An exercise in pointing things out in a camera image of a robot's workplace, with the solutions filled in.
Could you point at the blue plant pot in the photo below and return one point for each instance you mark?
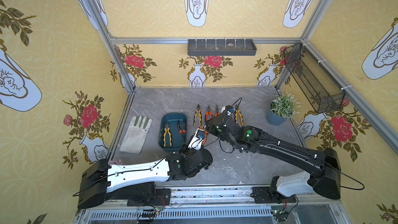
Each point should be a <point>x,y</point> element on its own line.
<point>273,118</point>

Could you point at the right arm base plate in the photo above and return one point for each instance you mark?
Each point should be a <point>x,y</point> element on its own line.
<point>265,195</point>

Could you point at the yellow black deli pliers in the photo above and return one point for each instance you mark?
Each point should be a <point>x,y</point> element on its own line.
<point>167,137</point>

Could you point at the white green work glove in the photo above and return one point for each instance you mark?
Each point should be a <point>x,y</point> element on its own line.
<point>137,131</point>

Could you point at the yellow black large pliers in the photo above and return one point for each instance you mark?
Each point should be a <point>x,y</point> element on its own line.
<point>198,117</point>

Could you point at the yellow black combination pliers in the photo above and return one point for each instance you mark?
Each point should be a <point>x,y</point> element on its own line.
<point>238,116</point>

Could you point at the teal storage box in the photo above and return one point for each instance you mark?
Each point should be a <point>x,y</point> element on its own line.
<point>177,141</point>

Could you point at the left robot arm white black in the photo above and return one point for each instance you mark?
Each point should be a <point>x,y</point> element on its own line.
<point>103,181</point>

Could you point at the orange black combination pliers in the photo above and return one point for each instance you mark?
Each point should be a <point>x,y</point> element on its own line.
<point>205,135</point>

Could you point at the green white artificial plant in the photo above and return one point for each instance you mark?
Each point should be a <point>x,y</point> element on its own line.
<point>285,106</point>

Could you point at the orange black needle pliers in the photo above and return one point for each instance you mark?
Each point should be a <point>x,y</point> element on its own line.
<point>208,114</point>

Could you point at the grey wall shelf tray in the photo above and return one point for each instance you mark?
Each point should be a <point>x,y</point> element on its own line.
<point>221,47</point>

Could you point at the orange black upside-down long-nose pliers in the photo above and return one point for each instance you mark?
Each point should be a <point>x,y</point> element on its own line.
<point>182,128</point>

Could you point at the black wire mesh basket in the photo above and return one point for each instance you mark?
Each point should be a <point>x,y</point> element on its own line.
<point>322,91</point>

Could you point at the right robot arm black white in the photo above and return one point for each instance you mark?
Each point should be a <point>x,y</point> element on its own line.
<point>320,169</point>

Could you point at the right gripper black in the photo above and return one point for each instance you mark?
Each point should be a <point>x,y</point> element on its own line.
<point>218,122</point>

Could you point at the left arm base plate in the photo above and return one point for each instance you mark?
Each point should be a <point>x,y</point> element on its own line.
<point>160,197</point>

